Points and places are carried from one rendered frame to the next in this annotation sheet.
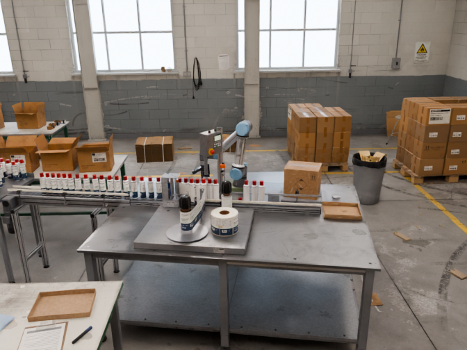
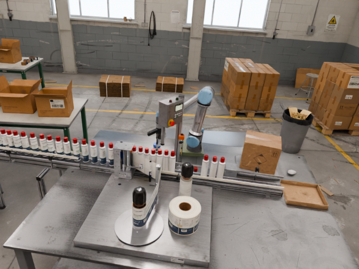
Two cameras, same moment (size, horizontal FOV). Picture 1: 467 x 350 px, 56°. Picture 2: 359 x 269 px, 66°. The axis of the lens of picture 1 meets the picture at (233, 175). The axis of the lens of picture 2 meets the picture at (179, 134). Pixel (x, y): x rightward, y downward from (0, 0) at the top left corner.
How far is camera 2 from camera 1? 1.68 m
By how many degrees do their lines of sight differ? 9
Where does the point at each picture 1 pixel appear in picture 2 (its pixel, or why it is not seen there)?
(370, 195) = (294, 146)
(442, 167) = (349, 123)
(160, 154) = (119, 91)
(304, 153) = (237, 101)
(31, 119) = (7, 54)
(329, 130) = (260, 84)
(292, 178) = (251, 152)
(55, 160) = (14, 102)
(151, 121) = (114, 61)
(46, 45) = not seen: outside the picture
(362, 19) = not seen: outside the picture
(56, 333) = not seen: outside the picture
